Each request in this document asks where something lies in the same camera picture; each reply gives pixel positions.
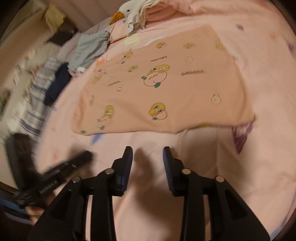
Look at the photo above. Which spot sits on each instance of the navy garment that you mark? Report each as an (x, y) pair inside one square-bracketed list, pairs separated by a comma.
[(56, 85)]

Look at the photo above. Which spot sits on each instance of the yellow hanging cloth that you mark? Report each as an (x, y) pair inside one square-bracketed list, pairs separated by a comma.
[(54, 16)]

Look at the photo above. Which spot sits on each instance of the black cloth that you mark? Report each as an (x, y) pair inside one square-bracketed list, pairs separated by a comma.
[(61, 37)]

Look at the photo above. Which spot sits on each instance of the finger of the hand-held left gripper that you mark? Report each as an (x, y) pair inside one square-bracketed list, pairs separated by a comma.
[(78, 161)]

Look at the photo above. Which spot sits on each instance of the blue white plaid cloth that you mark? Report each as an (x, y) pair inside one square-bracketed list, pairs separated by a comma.
[(38, 92)]

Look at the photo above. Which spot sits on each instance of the pink folded cloth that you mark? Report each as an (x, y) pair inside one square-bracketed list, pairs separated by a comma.
[(166, 11)]

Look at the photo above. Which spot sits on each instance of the grey mauve quilt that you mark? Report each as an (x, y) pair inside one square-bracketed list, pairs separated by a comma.
[(98, 26)]

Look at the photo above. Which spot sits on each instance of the white crumpled cloth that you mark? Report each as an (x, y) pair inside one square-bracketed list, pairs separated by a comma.
[(138, 20)]

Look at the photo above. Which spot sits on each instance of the grey garment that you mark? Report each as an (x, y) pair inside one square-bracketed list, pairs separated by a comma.
[(90, 49)]

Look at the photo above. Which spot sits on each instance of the cream cloth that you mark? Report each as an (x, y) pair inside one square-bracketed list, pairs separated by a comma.
[(45, 55)]

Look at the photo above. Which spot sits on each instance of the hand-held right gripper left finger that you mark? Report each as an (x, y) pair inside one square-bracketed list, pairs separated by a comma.
[(126, 166)]

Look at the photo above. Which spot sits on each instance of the dark cloth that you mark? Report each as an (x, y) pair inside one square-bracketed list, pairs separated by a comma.
[(20, 157)]

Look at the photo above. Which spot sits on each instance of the pink duck print garment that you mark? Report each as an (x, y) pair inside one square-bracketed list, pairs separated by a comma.
[(173, 92)]

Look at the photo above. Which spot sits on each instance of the pink floral bed sheet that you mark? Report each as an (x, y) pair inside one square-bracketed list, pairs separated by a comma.
[(254, 162)]

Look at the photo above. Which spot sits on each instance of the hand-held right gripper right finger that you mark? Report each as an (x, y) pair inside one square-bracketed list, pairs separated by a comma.
[(168, 166)]

